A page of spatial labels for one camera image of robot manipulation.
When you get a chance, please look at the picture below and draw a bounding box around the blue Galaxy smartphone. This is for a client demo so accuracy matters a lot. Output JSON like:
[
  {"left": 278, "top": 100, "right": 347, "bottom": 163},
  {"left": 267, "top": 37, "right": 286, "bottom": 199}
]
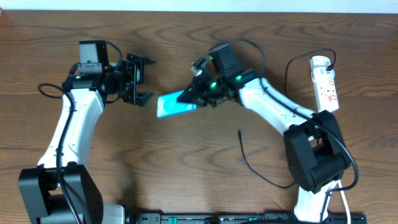
[{"left": 157, "top": 90, "right": 197, "bottom": 118}]

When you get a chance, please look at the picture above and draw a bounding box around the white power strip cord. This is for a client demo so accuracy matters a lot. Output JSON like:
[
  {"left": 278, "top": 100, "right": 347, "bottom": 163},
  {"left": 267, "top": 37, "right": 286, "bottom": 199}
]
[{"left": 327, "top": 179, "right": 352, "bottom": 224}]

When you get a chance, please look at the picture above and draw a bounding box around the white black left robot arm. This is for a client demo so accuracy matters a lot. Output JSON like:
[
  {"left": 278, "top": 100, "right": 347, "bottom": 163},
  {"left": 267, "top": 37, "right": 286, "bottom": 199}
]
[{"left": 18, "top": 54, "right": 153, "bottom": 223}]

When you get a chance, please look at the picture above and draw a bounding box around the white power strip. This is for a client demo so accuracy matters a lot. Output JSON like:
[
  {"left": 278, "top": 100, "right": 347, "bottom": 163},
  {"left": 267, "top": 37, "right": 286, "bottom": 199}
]
[{"left": 310, "top": 55, "right": 339, "bottom": 113}]

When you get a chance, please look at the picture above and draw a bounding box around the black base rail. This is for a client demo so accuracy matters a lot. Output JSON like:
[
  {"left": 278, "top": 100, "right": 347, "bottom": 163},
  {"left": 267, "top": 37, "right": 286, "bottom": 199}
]
[{"left": 124, "top": 212, "right": 368, "bottom": 224}]

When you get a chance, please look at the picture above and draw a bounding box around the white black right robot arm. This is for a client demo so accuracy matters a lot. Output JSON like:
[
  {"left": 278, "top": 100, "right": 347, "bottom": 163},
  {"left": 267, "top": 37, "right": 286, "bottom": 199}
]
[{"left": 177, "top": 45, "right": 356, "bottom": 223}]

